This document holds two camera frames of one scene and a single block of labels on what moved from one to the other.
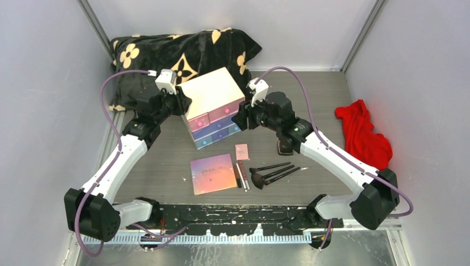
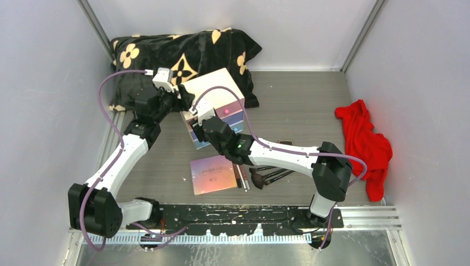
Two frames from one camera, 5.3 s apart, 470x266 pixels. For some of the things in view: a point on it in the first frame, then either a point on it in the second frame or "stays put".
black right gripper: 241,118 -> 199,131
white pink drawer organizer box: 215,97 stays put
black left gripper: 182,102 stays put
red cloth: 361,139 stays put
